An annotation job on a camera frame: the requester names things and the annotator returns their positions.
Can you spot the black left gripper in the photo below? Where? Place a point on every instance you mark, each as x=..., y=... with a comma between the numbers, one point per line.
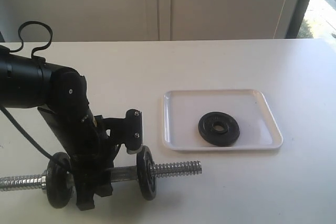
x=91, y=143

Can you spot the chrome threaded dumbbell bar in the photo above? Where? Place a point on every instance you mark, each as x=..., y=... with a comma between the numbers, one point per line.
x=118, y=174

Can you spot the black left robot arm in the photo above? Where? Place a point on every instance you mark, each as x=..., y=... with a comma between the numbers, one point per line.
x=59, y=93

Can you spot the chrome star collar nut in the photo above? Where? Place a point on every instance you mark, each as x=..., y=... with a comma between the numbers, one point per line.
x=43, y=181

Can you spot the white rectangular plastic tray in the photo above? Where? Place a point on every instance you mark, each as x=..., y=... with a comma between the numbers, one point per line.
x=183, y=109

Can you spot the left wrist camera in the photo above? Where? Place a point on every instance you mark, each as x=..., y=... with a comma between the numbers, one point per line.
x=127, y=131

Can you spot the black window frame post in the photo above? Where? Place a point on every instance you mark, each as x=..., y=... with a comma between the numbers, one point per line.
x=296, y=19

